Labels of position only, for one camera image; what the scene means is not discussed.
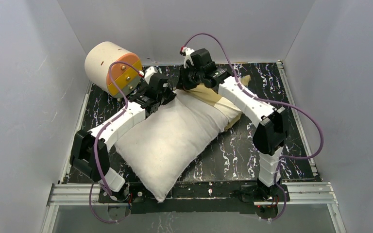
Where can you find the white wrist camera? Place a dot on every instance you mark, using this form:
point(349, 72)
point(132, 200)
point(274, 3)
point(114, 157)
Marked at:
point(149, 72)
point(187, 52)

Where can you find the blue beige white pillowcase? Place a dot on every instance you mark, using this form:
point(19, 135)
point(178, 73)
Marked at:
point(210, 97)

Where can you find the white pillow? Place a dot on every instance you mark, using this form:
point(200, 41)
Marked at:
point(160, 148)

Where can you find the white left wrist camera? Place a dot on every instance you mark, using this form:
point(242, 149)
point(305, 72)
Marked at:
point(149, 72)

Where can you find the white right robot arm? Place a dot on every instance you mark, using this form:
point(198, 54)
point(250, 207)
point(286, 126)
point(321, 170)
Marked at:
point(271, 124)

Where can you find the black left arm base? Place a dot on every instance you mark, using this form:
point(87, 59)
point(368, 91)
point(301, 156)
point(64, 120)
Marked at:
point(123, 200)

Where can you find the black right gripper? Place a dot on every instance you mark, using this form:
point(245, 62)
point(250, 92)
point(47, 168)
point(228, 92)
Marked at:
point(185, 81)

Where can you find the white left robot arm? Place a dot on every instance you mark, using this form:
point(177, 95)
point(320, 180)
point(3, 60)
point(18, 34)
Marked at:
point(90, 149)

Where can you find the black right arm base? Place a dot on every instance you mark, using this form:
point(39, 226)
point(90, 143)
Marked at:
point(265, 199)

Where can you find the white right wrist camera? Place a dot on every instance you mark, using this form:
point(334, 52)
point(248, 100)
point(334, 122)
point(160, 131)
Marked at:
point(187, 52)

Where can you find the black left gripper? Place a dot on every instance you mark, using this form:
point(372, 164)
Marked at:
point(166, 95)

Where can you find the round cream drawer cabinet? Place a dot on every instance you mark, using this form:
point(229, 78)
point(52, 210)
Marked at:
point(108, 62)

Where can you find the aluminium table frame rail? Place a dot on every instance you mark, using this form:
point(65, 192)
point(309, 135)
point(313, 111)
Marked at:
point(201, 200)

